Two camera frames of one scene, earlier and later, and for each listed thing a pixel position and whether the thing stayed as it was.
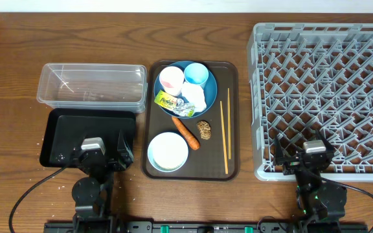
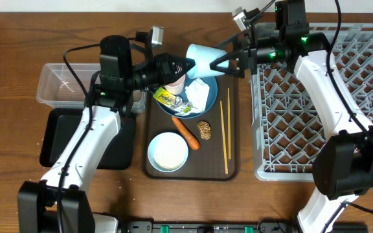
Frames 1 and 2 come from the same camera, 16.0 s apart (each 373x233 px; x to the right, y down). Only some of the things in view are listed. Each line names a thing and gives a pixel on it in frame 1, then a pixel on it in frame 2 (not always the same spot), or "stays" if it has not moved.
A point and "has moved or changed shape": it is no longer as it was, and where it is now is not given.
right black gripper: x=291 y=164 -> x=248 y=59
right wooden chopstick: x=228 y=123 stays
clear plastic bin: x=65 y=85 stays
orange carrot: x=188 y=135 stays
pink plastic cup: x=171 y=79 stays
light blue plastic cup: x=195 y=73 has moved or changed shape
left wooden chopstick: x=224 y=139 stays
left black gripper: x=127 y=157 -> x=163 y=65
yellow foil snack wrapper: x=177 y=105 stays
